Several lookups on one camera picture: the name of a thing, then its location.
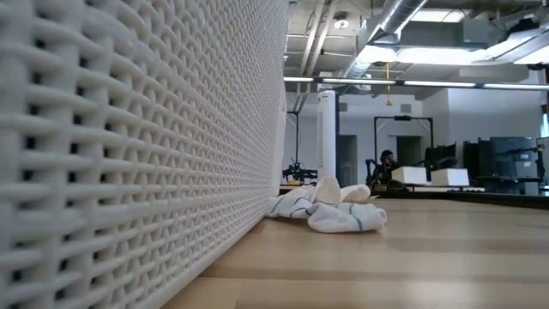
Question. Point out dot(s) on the black background robot arm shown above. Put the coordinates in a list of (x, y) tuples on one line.
[(371, 173)]

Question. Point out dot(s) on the small black background robot arm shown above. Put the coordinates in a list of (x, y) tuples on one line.
[(300, 172)]

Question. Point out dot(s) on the black pole stand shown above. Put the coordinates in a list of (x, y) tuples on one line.
[(297, 137)]

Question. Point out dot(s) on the white pillar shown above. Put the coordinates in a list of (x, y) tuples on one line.
[(326, 137)]

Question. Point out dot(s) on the grey door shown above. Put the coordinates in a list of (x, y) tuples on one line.
[(348, 161)]

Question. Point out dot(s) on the person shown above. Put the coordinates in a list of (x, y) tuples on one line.
[(388, 163)]

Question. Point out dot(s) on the grey ceiling pipe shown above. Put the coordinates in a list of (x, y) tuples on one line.
[(311, 38), (322, 34)]

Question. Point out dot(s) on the white box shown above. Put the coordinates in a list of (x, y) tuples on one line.
[(409, 175), (450, 177)]

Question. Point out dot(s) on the white woven plastic basket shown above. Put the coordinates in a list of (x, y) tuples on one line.
[(128, 150)]

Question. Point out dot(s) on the round ceiling lamp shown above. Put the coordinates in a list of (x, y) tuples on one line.
[(341, 23)]

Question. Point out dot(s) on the black monitor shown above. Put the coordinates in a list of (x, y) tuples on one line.
[(442, 156)]

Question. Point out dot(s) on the background work table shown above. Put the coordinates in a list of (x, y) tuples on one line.
[(446, 188)]

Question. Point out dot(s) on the dark cabinet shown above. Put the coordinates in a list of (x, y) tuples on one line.
[(476, 156)]

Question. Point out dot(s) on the grey cabinet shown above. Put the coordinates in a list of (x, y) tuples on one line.
[(512, 156)]

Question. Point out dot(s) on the black frame stand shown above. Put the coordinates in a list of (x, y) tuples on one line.
[(403, 118)]

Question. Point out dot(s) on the silver round ventilation duct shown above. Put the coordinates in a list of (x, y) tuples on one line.
[(394, 17)]

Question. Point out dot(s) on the grey rectangular air duct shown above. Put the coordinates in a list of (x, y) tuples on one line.
[(433, 34)]

